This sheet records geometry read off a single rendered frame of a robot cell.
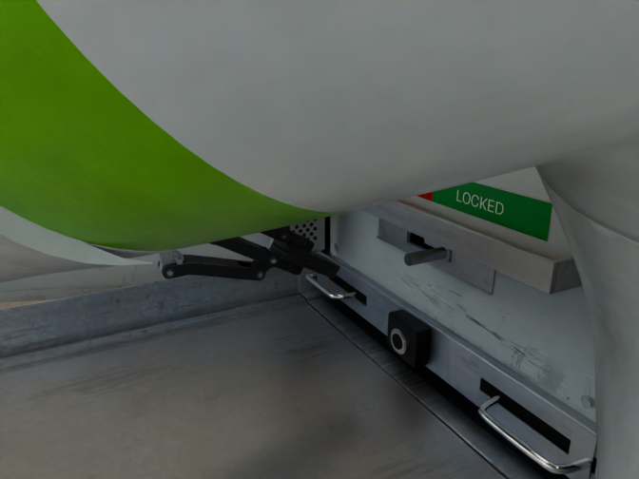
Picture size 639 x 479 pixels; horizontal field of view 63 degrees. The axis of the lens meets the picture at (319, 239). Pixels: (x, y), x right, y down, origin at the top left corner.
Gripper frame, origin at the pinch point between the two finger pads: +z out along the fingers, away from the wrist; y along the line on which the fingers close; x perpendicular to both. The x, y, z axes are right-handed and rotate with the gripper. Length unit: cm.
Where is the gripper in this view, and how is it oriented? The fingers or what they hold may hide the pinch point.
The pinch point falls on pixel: (305, 258)
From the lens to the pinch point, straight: 53.8
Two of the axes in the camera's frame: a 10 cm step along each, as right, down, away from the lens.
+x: 4.6, 2.8, -8.4
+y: -4.4, 9.0, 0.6
